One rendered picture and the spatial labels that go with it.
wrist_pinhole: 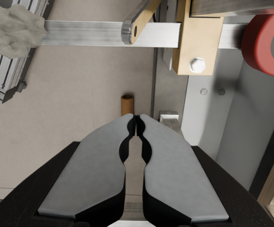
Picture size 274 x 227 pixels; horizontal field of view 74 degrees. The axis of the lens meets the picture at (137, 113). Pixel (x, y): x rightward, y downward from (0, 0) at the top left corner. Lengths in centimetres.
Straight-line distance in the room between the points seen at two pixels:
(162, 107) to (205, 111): 17
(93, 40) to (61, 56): 97
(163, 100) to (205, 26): 24
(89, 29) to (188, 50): 13
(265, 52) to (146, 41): 14
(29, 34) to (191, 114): 46
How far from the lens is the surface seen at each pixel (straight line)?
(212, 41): 27
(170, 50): 33
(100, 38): 27
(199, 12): 22
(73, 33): 27
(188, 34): 26
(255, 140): 51
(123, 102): 115
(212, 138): 65
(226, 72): 57
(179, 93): 46
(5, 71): 114
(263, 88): 50
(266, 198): 44
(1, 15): 30
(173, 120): 44
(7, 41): 31
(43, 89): 134
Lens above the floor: 112
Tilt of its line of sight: 63 degrees down
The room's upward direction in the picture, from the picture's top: 178 degrees counter-clockwise
